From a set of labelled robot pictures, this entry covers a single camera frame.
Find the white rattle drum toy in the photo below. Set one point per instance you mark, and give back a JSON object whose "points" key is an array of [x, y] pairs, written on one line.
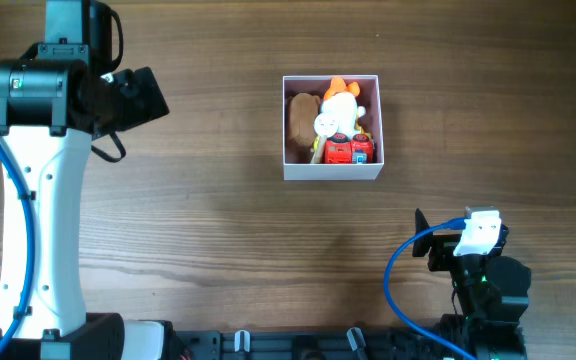
{"points": [[325, 126]]}

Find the red toy fire truck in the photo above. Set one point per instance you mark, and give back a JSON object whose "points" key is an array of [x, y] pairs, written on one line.
{"points": [[341, 149]]}

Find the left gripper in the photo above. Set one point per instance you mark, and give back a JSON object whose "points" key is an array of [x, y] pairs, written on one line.
{"points": [[146, 102]]}

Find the white chicken plush toy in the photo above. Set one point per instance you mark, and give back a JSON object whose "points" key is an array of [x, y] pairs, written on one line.
{"points": [[340, 101]]}

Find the white box pink interior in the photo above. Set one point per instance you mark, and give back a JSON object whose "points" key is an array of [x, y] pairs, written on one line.
{"points": [[296, 159]]}

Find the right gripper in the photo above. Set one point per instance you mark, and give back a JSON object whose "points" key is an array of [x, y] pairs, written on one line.
{"points": [[442, 248]]}

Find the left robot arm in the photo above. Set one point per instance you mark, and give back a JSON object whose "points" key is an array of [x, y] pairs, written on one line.
{"points": [[56, 100]]}

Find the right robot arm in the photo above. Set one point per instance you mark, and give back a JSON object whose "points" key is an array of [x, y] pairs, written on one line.
{"points": [[492, 289]]}

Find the brown plush toy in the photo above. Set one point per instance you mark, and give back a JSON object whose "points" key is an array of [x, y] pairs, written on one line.
{"points": [[303, 108]]}

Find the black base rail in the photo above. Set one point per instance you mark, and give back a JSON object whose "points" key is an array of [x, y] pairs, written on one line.
{"points": [[352, 344]]}

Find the yellow rattle drum toy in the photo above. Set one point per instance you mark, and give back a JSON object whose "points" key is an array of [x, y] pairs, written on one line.
{"points": [[315, 144]]}

